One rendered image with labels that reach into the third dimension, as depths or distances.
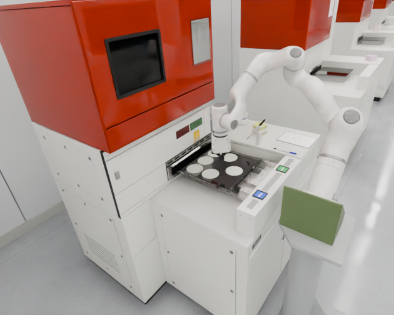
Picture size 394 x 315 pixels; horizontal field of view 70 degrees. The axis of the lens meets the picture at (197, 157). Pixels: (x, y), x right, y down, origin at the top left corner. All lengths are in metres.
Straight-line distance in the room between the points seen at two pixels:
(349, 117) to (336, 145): 0.13
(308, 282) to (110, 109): 1.27
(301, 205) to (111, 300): 1.51
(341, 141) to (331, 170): 0.13
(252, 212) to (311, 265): 0.44
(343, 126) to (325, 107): 0.16
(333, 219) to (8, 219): 2.58
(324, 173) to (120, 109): 0.92
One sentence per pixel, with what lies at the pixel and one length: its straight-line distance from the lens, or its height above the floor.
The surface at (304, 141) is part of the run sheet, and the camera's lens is 1.85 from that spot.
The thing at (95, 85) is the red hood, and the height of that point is 1.53.
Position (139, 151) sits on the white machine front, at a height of 1.13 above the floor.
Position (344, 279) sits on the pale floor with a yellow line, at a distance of 2.38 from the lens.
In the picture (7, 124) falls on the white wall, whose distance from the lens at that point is 2.72.
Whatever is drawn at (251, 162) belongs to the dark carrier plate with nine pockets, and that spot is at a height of 0.90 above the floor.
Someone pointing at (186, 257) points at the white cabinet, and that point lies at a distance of 1.72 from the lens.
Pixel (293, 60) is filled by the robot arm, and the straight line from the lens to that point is 1.45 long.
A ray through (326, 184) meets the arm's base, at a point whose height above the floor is 1.07.
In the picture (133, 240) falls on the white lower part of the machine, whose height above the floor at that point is 0.63.
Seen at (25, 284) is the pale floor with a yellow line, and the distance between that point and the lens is 2.66.
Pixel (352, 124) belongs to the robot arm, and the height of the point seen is 1.29.
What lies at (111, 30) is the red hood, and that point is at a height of 1.70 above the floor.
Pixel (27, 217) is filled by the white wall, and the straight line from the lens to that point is 3.06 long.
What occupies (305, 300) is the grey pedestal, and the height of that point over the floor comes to 0.36.
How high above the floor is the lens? 1.81
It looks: 31 degrees down
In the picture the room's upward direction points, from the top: 5 degrees counter-clockwise
